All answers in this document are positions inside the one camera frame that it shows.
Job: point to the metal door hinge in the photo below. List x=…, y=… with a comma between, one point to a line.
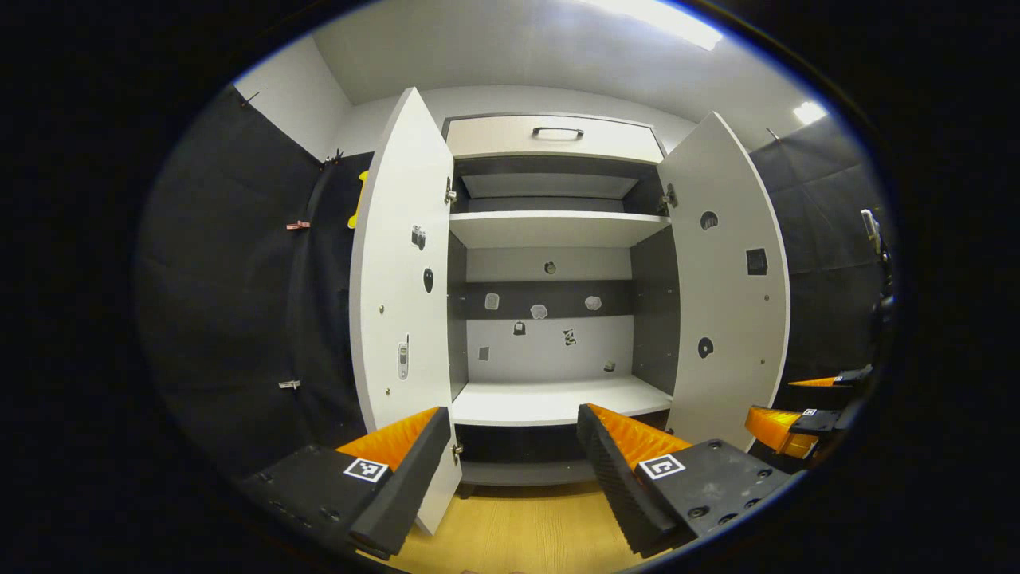
x=668, y=198
x=451, y=191
x=457, y=453

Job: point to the ceiling light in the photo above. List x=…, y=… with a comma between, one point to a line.
x=810, y=112

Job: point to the grey shoe cabinet door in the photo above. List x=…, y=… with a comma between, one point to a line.
x=390, y=279
x=729, y=303

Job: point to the white cabinet shelf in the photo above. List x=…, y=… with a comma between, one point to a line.
x=558, y=229
x=558, y=401

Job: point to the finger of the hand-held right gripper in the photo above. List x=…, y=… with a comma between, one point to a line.
x=853, y=376
x=821, y=422

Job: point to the grey cabinet drawer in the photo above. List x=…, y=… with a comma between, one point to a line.
x=494, y=139

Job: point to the grey double-door shoe cabinet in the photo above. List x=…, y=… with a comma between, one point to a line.
x=550, y=359

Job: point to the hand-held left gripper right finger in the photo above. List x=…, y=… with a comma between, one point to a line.
x=613, y=486

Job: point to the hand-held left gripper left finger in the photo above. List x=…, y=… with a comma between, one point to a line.
x=410, y=478

